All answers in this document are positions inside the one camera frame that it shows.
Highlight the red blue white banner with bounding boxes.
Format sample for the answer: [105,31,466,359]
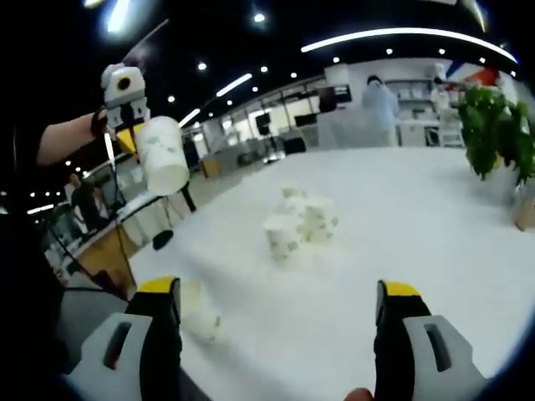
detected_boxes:
[445,62,501,89]

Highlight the curved ceiling light strip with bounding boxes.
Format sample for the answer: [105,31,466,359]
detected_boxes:
[300,28,519,63]

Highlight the tan box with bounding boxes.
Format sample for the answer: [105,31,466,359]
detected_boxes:
[200,158,222,179]

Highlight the black wrist band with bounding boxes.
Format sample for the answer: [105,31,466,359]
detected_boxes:
[89,107,109,138]

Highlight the frosted partition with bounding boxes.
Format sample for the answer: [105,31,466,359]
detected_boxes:
[316,112,398,148]

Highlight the cluster of paper cups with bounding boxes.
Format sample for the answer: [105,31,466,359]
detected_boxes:
[262,186,340,262]

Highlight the dark wall screen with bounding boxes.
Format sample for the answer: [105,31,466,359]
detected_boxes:
[319,85,352,112]

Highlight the small glass jar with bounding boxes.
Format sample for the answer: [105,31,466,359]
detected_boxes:
[514,187,535,231]

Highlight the black box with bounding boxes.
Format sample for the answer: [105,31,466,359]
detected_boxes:
[283,135,308,155]

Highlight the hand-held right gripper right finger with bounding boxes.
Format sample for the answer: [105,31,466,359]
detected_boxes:
[373,278,488,401]

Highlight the person's black clothing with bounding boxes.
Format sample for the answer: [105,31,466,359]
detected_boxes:
[0,166,68,377]

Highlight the person's right hand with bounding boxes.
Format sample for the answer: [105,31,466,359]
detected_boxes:
[343,387,374,401]

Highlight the black monitor on stand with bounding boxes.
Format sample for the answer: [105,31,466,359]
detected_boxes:
[255,113,273,158]

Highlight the wooden side cabinet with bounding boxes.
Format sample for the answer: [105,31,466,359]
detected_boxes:
[77,237,139,300]

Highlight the small black device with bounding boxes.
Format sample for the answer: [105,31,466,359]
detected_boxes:
[152,229,175,251]

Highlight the black cable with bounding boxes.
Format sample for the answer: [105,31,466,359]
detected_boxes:
[45,133,130,302]

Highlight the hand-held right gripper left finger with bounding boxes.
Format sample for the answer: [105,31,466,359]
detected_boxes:
[69,275,183,401]

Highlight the white shelf unit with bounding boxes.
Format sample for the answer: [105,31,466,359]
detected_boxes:
[396,79,465,147]

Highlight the green potted plant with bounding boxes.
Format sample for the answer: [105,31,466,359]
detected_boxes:
[457,85,535,187]

